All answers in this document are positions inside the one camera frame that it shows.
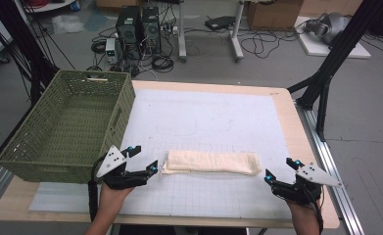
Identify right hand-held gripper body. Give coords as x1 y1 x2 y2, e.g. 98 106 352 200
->
271 163 344 207

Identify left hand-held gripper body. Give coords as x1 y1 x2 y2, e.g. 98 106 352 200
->
95 145 148 191

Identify green woven plastic basket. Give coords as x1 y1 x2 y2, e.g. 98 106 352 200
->
0 69 137 185

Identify cream cloth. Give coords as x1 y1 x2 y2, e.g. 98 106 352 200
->
160 149 263 177

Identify person's right hand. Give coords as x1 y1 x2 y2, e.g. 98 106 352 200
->
285 199 320 224

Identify person's left hand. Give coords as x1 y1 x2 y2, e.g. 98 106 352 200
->
99 182 135 213

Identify white grid mat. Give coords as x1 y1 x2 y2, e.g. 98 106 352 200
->
28 87 295 220

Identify small grey power supply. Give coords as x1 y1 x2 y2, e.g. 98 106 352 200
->
105 37 119 66

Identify black metal stand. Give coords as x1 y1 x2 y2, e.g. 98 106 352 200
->
0 0 63 106
286 0 383 143

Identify black computer tower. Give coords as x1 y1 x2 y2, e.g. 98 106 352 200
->
115 5 144 62
141 6 163 55

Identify white floor board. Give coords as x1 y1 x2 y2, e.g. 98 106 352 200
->
295 15 372 61

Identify white table leg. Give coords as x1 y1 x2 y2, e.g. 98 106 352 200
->
229 0 246 62
177 0 188 64

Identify grey rounded machine part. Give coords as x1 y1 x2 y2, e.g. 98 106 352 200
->
304 12 353 46

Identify clear plastic bag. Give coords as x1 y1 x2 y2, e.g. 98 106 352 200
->
51 14 86 36

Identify brown cardboard box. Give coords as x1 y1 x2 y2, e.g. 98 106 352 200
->
246 0 305 31

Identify flat black device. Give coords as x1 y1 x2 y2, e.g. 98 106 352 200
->
204 15 236 32

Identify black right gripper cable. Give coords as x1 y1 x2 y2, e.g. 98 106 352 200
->
306 187 325 234

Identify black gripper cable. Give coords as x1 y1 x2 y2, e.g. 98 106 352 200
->
87 156 106 223
306 187 325 234

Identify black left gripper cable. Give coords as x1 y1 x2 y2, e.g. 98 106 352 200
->
87 156 106 223

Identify coiled black cable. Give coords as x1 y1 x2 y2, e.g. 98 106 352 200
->
150 54 175 74

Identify loose black floor cable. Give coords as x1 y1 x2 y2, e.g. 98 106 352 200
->
239 29 301 60

